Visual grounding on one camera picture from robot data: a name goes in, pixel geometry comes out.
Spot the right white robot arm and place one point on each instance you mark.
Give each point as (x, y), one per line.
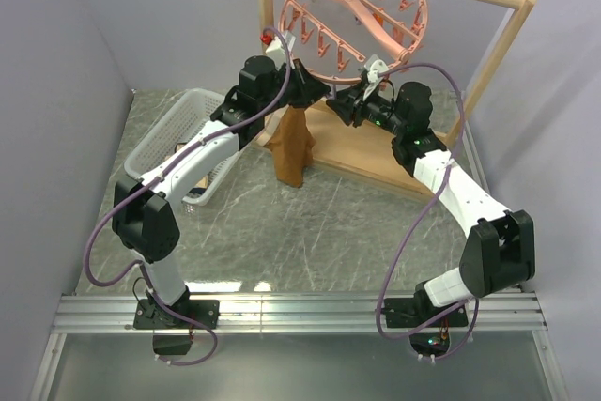
(499, 251)

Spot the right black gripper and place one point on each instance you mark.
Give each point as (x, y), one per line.
(350, 103)

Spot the white plastic laundry basket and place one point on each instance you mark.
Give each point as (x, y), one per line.
(177, 126)

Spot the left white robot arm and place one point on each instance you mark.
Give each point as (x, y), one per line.
(145, 220)

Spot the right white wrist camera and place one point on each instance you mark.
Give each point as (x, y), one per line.
(372, 75)

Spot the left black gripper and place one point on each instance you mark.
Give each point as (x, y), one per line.
(310, 89)

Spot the pink round clip hanger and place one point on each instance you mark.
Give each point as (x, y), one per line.
(339, 36)

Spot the wooden hanging rack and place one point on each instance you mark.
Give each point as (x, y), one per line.
(367, 156)

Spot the brown boxer underwear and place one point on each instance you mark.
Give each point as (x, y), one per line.
(290, 143)

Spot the aluminium mounting rail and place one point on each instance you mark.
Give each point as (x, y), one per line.
(309, 346)

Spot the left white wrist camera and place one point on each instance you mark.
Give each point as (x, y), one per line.
(275, 49)

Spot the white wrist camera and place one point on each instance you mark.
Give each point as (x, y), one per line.
(275, 49)
(372, 75)

